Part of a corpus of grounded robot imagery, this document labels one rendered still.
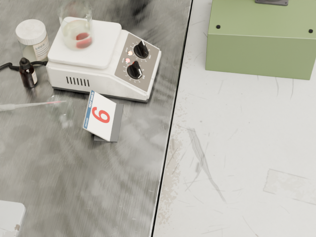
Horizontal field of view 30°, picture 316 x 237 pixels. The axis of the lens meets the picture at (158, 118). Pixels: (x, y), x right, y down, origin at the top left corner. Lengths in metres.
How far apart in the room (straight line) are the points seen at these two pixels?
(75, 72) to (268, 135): 0.38
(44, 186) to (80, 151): 0.09
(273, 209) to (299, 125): 0.19
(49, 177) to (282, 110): 0.46
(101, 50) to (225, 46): 0.24
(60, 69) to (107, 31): 0.12
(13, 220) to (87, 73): 0.31
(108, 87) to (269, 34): 0.32
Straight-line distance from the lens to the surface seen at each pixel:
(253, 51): 1.15
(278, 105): 1.16
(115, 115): 1.12
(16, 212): 1.03
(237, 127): 1.11
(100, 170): 1.06
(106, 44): 1.13
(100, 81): 1.12
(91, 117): 1.09
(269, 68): 1.19
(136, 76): 1.12
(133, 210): 1.01
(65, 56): 1.12
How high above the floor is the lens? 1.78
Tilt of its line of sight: 52 degrees down
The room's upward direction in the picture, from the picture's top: 2 degrees counter-clockwise
